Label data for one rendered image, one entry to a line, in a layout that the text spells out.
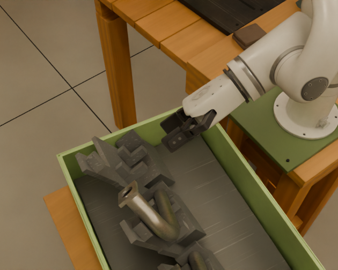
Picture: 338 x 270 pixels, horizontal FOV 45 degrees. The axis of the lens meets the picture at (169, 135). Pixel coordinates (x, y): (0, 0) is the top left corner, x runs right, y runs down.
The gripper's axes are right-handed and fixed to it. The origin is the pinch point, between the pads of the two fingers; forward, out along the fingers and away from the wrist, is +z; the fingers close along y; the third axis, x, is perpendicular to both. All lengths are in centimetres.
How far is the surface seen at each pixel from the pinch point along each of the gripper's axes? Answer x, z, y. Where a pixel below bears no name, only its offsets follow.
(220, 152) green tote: 22.5, -2.3, -31.7
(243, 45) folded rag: 9, -27, -61
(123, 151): 3.6, 15.6, -23.5
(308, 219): 85, -10, -70
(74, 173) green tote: 2.0, 31.9, -29.5
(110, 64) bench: -8, 20, -113
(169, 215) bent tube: 15.1, 11.2, -3.1
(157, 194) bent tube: 14.2, 13.4, -13.5
